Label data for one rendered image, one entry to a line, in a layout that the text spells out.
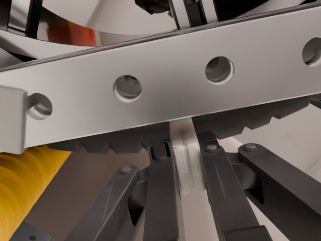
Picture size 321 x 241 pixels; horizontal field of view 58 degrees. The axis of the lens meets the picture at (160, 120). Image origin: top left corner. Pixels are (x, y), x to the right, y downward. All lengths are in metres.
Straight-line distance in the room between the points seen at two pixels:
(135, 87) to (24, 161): 0.12
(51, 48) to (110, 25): 3.45
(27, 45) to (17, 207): 0.12
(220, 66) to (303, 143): 4.25
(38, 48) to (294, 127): 4.12
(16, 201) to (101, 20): 3.51
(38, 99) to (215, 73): 0.10
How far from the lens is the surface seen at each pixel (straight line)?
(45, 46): 0.24
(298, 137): 4.35
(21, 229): 0.66
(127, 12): 3.66
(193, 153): 0.15
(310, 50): 0.18
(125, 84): 0.18
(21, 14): 0.26
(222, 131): 0.24
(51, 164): 0.29
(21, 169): 0.26
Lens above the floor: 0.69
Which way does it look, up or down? 16 degrees down
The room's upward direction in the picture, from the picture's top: 35 degrees clockwise
